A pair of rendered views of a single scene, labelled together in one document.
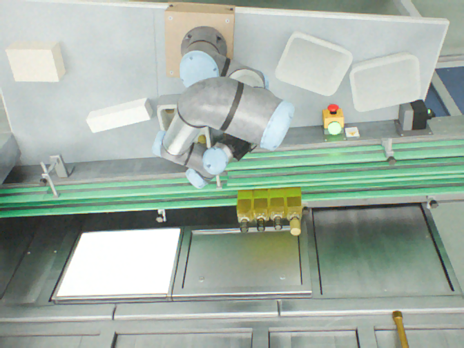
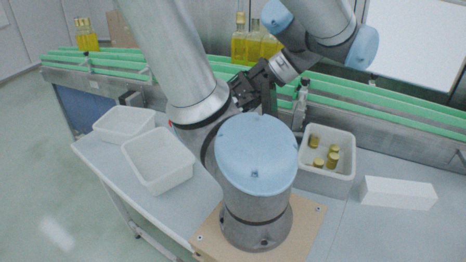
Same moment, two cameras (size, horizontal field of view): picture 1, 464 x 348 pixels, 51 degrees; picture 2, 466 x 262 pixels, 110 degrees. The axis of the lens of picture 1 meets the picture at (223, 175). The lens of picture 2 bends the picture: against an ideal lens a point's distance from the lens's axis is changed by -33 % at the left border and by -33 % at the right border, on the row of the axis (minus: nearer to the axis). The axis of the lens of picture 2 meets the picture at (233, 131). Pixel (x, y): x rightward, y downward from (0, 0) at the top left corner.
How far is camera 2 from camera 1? 119 cm
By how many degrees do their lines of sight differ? 30
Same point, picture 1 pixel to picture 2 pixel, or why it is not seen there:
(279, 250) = not seen: hidden behind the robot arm
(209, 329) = not seen: outside the picture
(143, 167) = (381, 136)
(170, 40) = (298, 251)
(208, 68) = (229, 141)
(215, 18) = (215, 249)
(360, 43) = (119, 159)
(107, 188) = (423, 121)
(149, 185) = (380, 110)
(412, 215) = not seen: hidden behind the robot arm
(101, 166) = (422, 153)
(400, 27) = (90, 155)
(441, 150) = (124, 66)
